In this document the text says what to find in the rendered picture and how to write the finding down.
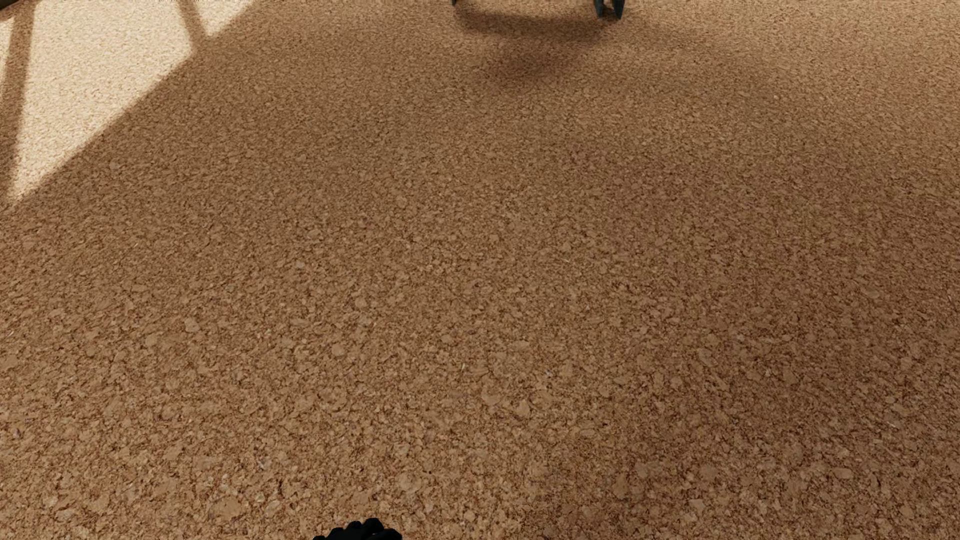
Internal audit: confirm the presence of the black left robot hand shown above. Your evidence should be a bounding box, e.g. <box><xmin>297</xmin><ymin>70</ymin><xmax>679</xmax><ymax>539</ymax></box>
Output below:
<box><xmin>312</xmin><ymin>518</ymin><xmax>404</xmax><ymax>540</ymax></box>

